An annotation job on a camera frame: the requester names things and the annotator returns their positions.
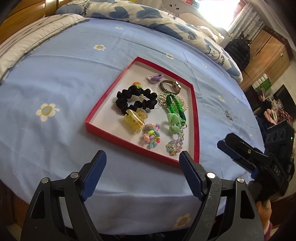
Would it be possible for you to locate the pastel bead chain bracelet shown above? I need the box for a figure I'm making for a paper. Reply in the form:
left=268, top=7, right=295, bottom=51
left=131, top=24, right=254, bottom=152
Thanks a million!
left=165, top=129, right=185, bottom=158

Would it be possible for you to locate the light green hair tie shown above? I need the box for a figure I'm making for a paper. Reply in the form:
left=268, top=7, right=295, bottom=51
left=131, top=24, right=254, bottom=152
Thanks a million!
left=165, top=112, right=186, bottom=136

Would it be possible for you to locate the colourful bead bracelet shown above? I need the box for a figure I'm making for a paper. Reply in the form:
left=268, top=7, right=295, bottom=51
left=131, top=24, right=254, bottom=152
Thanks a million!
left=141, top=122, right=162, bottom=150

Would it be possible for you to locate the yellow hair claw clip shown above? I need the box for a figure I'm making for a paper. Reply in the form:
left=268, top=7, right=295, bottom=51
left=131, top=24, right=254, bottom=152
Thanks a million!
left=123, top=108, right=148, bottom=133

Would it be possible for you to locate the black velvet scrunchie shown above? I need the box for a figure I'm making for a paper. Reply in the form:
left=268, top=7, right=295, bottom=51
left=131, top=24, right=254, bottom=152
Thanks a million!
left=115, top=84, right=159, bottom=115

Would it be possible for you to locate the person's right hand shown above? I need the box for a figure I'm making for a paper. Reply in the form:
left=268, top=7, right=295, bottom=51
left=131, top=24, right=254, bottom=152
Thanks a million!
left=256, top=200, right=272, bottom=230

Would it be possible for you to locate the pink sleeve cuff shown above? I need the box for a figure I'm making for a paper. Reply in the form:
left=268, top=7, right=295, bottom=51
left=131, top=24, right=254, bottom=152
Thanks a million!
left=263, top=221, right=273, bottom=241

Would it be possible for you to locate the green braided hair band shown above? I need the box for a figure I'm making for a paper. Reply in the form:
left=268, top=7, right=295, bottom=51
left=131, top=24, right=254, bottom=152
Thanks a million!
left=166, top=94, right=187, bottom=125

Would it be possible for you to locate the bronze mesh band watch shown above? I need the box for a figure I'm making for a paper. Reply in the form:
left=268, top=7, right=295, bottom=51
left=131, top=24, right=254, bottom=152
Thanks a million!
left=159, top=80, right=182, bottom=95

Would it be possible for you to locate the silver filigree hair clip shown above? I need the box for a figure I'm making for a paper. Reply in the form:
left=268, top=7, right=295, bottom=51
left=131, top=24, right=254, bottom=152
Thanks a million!
left=157, top=92, right=169, bottom=108

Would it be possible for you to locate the wooden cabinet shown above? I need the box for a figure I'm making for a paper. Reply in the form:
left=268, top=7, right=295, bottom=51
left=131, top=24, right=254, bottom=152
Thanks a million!
left=240, top=26, right=293, bottom=91

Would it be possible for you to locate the black backpack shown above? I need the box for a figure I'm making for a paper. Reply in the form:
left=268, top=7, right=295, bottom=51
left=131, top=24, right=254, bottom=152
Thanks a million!
left=225, top=32, right=251, bottom=71

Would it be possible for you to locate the purple hair clip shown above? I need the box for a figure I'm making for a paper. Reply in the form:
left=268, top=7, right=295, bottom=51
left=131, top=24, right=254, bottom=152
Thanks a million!
left=147, top=73, right=164, bottom=83

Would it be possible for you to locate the window curtain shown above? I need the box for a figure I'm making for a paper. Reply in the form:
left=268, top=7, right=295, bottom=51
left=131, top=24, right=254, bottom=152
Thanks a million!
left=220, top=3, right=265, bottom=48

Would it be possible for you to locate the blue heart pattern duvet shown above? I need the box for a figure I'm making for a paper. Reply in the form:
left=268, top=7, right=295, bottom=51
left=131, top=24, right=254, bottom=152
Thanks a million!
left=56, top=1, right=243, bottom=83

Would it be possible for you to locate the wooden headboard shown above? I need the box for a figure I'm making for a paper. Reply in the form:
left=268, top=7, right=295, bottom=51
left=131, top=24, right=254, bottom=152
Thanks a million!
left=1, top=0, right=70, bottom=43

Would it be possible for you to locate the white pearl bracelet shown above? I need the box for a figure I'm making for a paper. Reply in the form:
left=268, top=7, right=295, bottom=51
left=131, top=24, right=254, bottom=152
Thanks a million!
left=178, top=95, right=188, bottom=112

